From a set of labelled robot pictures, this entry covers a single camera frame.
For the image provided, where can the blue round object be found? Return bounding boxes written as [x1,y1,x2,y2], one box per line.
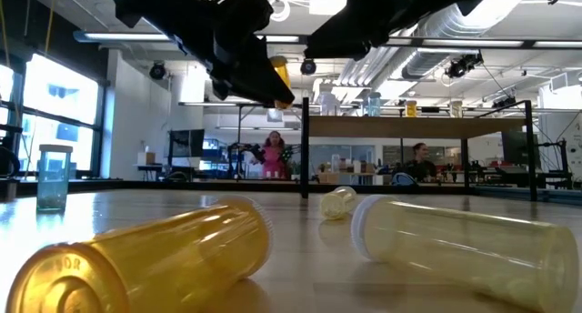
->
[390,170,417,187]

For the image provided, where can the person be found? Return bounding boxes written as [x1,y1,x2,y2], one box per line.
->
[402,142,440,183]
[257,130,292,180]

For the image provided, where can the black ceiling track light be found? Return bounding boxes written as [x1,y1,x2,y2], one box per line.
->
[444,52,485,80]

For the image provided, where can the black computer monitor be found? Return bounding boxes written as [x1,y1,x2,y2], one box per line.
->
[167,128,206,159]

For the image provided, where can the large window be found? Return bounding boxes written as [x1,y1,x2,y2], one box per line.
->
[0,53,108,177]

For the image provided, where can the white coiled cable ring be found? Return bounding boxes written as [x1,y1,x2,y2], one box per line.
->
[271,0,292,23]

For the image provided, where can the blue metal rail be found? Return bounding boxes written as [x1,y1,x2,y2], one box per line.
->
[475,185,582,207]

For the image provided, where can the dark background monitor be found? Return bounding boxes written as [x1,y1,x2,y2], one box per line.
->
[501,130,542,169]

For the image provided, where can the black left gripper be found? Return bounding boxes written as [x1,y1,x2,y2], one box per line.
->
[172,0,296,107]

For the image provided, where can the wooden shelf with black legs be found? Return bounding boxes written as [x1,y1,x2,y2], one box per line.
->
[299,96,538,203]

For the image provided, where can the blue medicine bottle clear cap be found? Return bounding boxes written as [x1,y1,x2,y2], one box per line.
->
[35,144,74,213]

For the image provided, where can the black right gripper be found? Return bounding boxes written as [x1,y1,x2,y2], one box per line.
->
[305,0,437,62]

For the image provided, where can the black table edge rail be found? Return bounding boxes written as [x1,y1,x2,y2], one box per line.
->
[0,178,483,199]

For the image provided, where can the yellow cable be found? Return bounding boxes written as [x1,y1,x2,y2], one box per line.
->
[44,0,58,57]

